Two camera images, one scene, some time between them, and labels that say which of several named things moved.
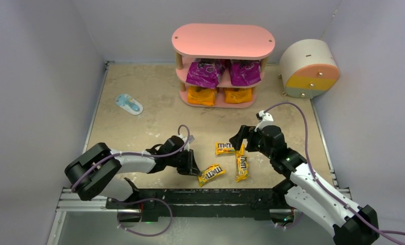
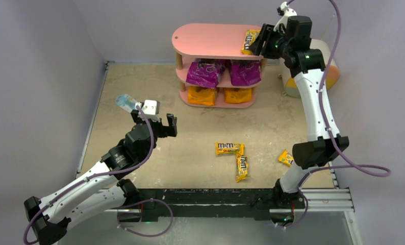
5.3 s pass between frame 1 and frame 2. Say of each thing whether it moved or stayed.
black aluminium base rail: stayed
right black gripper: moved
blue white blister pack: stayed
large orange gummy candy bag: stayed
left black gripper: moved
